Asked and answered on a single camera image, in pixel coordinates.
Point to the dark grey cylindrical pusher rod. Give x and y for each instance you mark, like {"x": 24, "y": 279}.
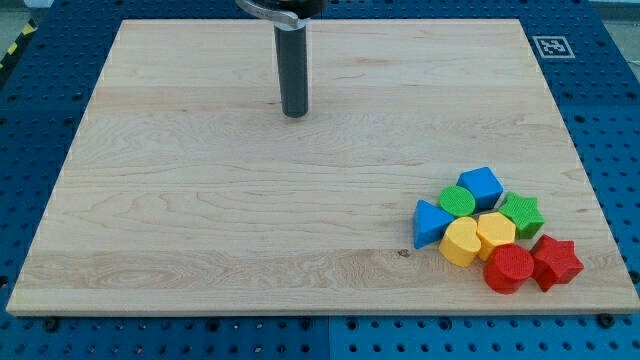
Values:
{"x": 291, "y": 55}

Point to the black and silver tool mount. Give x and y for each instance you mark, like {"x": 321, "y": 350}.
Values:
{"x": 284, "y": 14}

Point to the light wooden board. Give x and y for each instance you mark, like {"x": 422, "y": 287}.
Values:
{"x": 187, "y": 192}

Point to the blue triangle block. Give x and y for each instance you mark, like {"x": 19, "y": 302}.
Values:
{"x": 429, "y": 224}

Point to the green cylinder block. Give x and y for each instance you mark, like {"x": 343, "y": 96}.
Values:
{"x": 457, "y": 201}

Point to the blue cube block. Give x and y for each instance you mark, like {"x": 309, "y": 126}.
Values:
{"x": 484, "y": 186}

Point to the white fiducial marker tag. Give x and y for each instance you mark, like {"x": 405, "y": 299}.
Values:
{"x": 553, "y": 47}

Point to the yellow heart block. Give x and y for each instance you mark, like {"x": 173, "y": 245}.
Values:
{"x": 460, "y": 243}

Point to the yellow hexagon block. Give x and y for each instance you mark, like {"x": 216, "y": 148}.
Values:
{"x": 494, "y": 230}

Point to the green star block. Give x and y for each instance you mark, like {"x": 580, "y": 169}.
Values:
{"x": 524, "y": 213}

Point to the red cylinder block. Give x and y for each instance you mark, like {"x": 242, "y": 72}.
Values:
{"x": 508, "y": 268}

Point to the red star block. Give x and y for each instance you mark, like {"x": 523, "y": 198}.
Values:
{"x": 555, "y": 262}

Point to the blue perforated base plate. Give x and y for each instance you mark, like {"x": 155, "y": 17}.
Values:
{"x": 42, "y": 104}

